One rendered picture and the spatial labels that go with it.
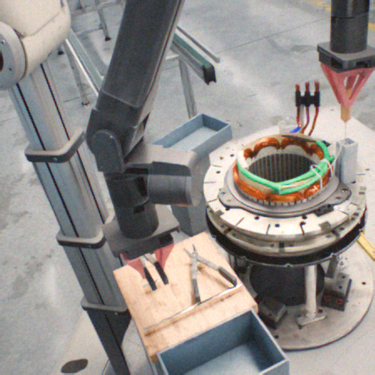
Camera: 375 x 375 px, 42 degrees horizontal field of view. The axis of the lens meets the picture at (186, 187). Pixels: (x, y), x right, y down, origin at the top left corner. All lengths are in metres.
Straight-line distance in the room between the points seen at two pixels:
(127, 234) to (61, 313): 1.68
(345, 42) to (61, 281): 1.94
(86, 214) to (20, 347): 1.24
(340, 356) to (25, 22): 0.88
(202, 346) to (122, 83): 0.45
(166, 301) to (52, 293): 1.64
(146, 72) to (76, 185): 0.61
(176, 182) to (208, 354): 0.35
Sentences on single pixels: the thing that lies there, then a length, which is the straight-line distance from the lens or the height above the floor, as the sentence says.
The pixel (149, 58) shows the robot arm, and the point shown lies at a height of 1.50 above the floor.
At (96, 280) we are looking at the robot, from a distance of 1.33.
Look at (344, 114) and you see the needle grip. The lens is 0.89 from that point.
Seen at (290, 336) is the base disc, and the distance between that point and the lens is 1.09.
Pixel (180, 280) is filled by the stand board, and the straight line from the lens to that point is 0.86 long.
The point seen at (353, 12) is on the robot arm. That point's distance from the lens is 0.81.
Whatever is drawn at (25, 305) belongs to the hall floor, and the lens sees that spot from 2.46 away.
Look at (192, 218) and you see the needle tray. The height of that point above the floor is 0.86.
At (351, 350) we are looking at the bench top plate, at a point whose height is 0.78.
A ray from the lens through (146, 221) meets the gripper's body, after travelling 0.67.
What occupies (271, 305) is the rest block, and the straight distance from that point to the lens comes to 1.09.
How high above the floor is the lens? 1.71
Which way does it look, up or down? 38 degrees down
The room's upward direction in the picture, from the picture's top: 12 degrees counter-clockwise
